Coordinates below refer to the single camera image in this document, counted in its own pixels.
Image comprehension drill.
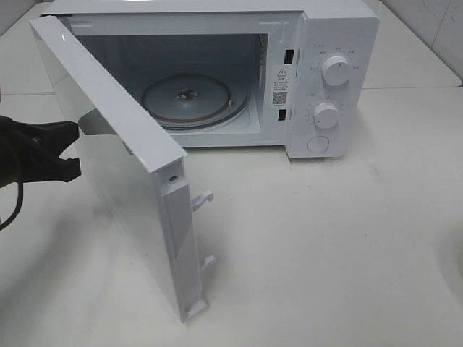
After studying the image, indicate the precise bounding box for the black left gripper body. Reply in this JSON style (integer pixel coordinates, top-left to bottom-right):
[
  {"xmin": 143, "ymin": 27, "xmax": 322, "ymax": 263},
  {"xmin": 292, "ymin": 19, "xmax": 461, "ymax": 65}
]
[{"xmin": 1, "ymin": 116, "xmax": 39, "ymax": 187}]

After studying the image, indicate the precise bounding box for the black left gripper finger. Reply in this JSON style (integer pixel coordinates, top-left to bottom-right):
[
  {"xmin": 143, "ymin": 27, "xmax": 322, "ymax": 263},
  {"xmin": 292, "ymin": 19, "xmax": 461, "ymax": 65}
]
[
  {"xmin": 21, "ymin": 158, "xmax": 80, "ymax": 183},
  {"xmin": 21, "ymin": 121, "xmax": 79, "ymax": 158}
]

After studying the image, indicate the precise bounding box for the white microwave door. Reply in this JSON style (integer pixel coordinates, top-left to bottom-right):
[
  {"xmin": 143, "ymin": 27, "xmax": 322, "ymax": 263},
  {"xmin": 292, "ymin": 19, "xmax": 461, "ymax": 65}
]
[{"xmin": 30, "ymin": 16, "xmax": 215, "ymax": 322}]

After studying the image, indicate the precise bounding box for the white timer knob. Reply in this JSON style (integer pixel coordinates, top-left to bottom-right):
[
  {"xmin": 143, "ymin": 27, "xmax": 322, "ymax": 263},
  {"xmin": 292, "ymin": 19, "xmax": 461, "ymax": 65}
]
[{"xmin": 313, "ymin": 102, "xmax": 341, "ymax": 129}]

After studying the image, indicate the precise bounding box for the glass microwave turntable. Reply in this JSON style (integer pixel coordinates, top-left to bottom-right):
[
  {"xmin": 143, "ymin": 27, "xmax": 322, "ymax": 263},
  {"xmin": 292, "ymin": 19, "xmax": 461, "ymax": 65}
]
[{"xmin": 141, "ymin": 73, "xmax": 251, "ymax": 131}]

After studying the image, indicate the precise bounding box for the white microwave oven body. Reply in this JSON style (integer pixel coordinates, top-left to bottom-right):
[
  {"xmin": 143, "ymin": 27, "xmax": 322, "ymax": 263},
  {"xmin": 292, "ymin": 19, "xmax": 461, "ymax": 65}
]
[{"xmin": 39, "ymin": 1, "xmax": 379, "ymax": 158}]

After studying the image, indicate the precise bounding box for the upper white power knob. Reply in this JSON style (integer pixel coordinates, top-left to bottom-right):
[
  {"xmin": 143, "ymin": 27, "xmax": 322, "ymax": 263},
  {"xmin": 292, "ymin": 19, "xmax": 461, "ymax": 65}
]
[{"xmin": 320, "ymin": 53, "xmax": 352, "ymax": 87}]

